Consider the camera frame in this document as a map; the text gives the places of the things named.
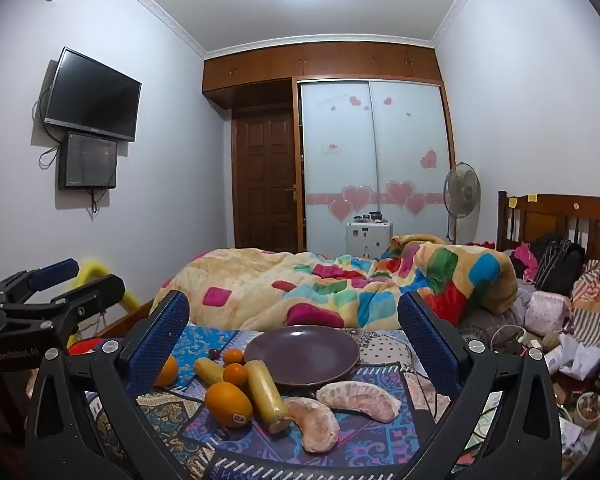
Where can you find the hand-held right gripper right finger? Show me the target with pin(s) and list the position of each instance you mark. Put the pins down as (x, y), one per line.
(424, 341)

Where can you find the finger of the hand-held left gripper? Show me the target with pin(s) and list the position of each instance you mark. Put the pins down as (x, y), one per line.
(97, 292)
(55, 271)

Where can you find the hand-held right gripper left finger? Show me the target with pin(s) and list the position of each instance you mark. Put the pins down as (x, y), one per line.
(167, 332)

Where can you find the small mandarin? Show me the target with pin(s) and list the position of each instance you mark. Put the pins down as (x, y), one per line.
(235, 374)
(233, 356)

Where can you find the large orange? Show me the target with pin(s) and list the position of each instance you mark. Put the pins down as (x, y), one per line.
(225, 400)

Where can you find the thick sugarcane piece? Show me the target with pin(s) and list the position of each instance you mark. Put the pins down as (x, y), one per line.
(267, 400)

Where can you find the dark purple plate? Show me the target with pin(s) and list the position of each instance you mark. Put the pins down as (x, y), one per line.
(302, 355)

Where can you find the yellow foam tube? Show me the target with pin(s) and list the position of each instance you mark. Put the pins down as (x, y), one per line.
(94, 266)

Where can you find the round orange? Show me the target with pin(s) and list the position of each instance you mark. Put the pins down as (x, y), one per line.
(169, 371)

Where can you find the peeled pomelo segment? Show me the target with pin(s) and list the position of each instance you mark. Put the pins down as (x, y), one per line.
(360, 401)
(316, 427)

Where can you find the blue patterned patchwork bedsheet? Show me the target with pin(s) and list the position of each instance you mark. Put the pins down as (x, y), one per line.
(375, 440)

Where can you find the white boxy appliance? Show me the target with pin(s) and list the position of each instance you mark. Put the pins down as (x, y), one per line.
(367, 240)

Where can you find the pink quilted pouch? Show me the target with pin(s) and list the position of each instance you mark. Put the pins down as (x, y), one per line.
(547, 310)

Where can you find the bright pink cloth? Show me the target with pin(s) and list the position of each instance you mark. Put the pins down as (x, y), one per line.
(525, 260)

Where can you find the colourful checked blanket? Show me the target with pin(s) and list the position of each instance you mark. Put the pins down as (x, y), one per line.
(290, 285)

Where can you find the standing electric fan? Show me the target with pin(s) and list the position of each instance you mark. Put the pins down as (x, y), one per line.
(461, 191)

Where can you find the white plastic bag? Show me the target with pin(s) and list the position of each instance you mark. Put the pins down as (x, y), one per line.
(580, 357)

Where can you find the black bag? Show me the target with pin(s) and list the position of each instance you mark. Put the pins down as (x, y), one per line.
(560, 260)

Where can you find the wooden bed headboard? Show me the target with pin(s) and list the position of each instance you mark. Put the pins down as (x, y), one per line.
(550, 217)

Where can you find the striped cloth bag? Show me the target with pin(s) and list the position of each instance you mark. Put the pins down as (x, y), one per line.
(597, 300)

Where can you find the round white cup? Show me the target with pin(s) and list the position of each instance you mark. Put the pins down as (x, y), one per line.
(590, 409)

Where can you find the brown wooden door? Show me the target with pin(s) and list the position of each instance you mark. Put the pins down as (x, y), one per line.
(265, 180)

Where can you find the wooden wardrobe with glass doors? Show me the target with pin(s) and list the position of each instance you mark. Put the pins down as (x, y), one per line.
(370, 160)

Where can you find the small wall-mounted monitor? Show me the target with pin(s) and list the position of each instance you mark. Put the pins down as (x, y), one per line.
(87, 160)

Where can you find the wall-mounted black television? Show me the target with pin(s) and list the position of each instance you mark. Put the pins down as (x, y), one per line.
(92, 95)

